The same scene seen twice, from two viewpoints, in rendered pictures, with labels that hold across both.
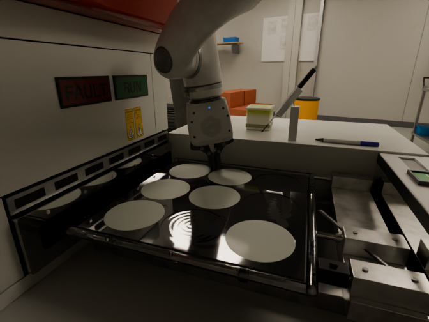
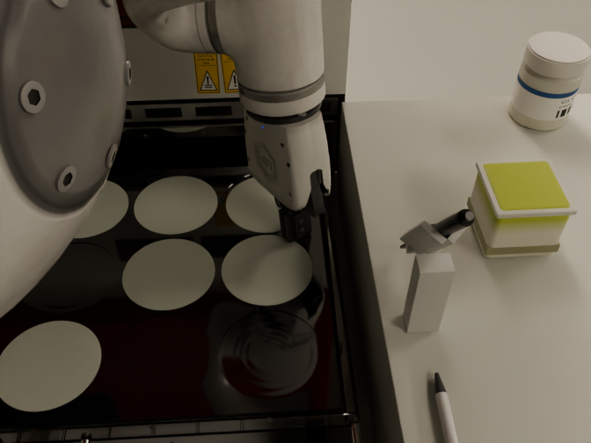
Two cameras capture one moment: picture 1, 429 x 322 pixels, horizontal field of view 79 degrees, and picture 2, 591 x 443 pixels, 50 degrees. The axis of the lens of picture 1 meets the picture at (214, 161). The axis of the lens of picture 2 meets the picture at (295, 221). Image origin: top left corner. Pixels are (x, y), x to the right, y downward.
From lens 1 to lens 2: 0.70 m
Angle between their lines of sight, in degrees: 61
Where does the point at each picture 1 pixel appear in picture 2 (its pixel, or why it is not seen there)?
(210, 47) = (248, 16)
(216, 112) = (272, 144)
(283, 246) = (32, 396)
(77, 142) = not seen: hidden behind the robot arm
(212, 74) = (253, 72)
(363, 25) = not seen: outside the picture
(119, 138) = (175, 85)
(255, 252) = (14, 364)
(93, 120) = not seen: hidden behind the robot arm
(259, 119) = (482, 214)
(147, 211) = (95, 215)
